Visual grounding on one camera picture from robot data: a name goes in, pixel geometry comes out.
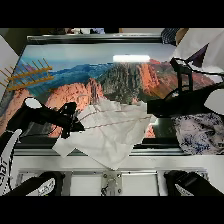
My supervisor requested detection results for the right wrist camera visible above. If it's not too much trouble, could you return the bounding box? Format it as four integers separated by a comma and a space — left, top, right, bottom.
169, 57, 194, 96

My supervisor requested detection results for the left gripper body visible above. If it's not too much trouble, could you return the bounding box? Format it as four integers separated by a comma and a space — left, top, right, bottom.
59, 101, 85, 140

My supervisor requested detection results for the large white garment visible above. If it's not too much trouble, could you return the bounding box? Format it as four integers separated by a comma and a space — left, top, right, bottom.
172, 28, 224, 79

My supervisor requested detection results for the dark striped garment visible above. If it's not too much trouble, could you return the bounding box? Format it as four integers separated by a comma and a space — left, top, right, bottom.
160, 28, 181, 46

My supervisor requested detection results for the white blue floral garment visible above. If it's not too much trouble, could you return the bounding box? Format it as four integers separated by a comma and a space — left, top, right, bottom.
172, 112, 224, 156

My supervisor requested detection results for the yellow wooden rack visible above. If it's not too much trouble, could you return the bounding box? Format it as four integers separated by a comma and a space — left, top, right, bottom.
0, 59, 55, 92

